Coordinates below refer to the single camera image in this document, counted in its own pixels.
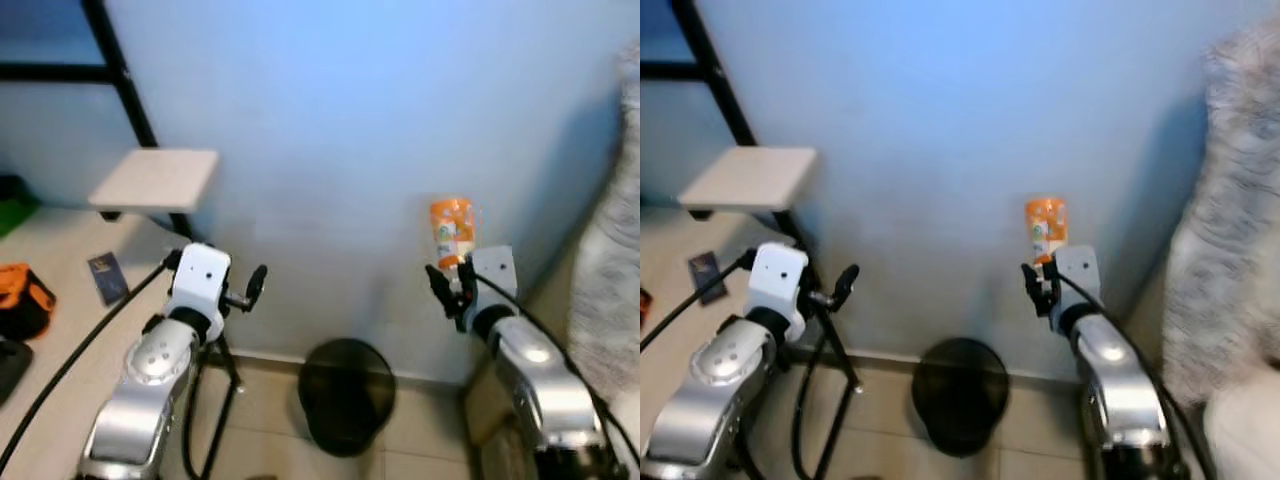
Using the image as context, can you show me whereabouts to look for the grey fuzzy blanket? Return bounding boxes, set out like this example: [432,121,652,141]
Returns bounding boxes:
[568,40,641,401]
[1160,20,1280,411]

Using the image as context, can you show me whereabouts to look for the flat black object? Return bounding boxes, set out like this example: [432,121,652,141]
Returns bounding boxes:
[0,340,33,406]

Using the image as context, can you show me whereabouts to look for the black metal frame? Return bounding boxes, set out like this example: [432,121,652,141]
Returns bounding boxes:
[640,0,863,480]
[0,0,246,480]

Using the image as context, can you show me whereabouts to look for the orange labelled bottle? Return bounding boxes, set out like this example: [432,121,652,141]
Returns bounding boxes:
[430,197,476,271]
[1025,197,1069,266]

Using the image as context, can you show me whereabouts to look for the green and black object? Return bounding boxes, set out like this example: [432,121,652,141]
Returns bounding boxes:
[0,175,41,236]

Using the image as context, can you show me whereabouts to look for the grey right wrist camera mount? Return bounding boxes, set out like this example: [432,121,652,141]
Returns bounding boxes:
[470,245,519,321]
[1055,245,1101,316]

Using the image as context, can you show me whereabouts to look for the beige shelf board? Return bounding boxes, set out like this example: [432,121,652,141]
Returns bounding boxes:
[88,149,221,216]
[678,147,819,214]

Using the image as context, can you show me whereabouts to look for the white bedding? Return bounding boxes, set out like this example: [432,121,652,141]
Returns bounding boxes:
[1205,375,1280,480]

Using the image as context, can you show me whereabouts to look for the dark blue card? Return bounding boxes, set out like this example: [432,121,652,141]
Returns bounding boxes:
[88,252,131,308]
[688,250,729,306]

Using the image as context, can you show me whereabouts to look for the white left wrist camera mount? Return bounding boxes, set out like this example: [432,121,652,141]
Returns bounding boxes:
[165,243,233,341]
[748,242,809,341]

